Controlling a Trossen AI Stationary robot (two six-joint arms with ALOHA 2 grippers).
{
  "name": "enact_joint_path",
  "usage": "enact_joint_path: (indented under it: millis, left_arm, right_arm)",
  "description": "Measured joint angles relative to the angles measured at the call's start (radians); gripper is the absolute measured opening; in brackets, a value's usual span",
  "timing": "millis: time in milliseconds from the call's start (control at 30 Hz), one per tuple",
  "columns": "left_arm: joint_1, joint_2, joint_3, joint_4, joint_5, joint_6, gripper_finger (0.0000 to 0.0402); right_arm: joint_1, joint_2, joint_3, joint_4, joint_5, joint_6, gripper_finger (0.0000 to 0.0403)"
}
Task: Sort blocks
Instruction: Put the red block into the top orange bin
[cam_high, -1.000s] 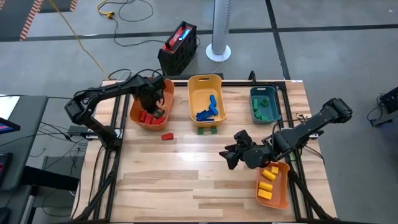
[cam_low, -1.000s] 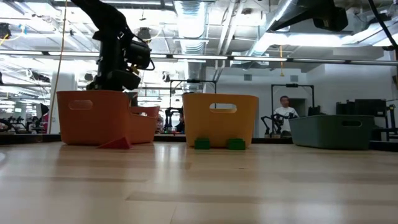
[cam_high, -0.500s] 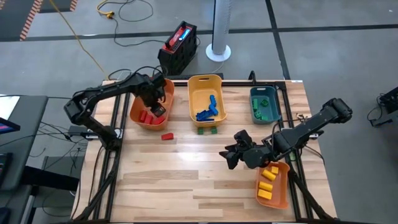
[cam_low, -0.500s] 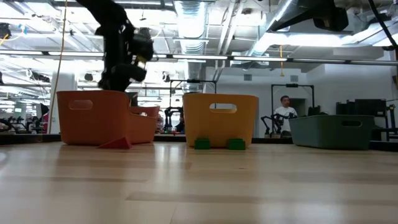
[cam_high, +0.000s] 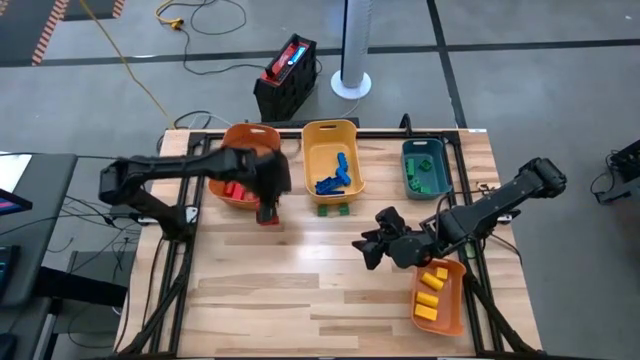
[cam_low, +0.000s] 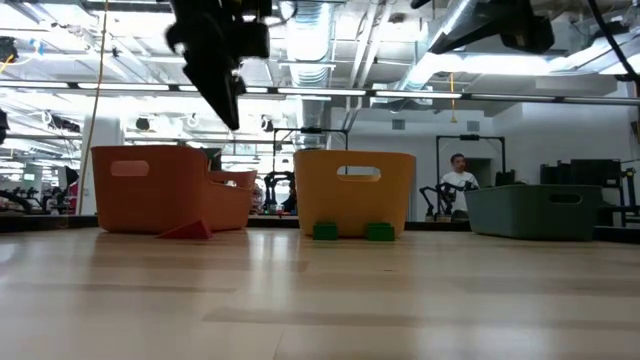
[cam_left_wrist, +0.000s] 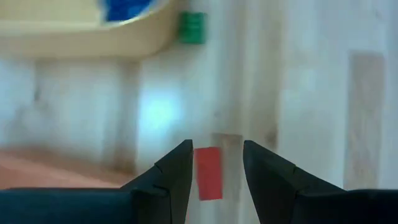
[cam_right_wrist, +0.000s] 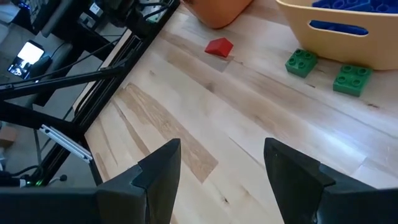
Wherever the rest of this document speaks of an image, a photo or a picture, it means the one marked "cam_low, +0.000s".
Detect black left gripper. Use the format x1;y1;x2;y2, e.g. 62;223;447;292
164;0;247;132

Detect LED light bar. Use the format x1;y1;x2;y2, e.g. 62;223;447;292
0;79;640;106

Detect orange plastic bin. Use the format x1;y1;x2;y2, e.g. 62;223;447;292
90;144;259;235

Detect red flat block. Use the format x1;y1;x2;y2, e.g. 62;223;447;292
156;218;215;241

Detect yellow plastic bin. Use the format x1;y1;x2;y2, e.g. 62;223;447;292
292;149;417;239

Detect small green building block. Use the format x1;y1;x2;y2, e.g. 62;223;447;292
364;221;397;243
312;221;340;242

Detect yellow hanging pendant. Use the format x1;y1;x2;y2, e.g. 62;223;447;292
448;72;460;125

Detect person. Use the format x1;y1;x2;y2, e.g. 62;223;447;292
438;152;481;221

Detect grey-green plastic bin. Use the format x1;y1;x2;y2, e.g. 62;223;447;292
463;184;605;242

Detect black storage crates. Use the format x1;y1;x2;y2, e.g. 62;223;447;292
539;158;624;187

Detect black equipment stand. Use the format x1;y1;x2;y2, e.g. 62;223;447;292
618;167;640;225

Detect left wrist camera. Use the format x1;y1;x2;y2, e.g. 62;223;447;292
233;18;272;60

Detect black gantry frame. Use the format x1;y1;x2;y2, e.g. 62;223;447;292
435;134;507;201
271;127;350;221

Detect round silver ventilation duct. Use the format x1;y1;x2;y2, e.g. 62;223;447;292
277;0;335;154

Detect yellow hanging cable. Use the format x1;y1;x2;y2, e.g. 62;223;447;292
76;0;109;217

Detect rectangular silver ceiling duct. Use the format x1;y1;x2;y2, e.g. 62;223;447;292
399;0;501;91

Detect black aluminium table frame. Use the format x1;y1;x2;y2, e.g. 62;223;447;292
0;213;640;245

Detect black ceiling cable reel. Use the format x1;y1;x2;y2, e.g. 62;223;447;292
0;35;19;64

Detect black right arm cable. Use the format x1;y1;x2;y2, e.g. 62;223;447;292
585;0;640;85

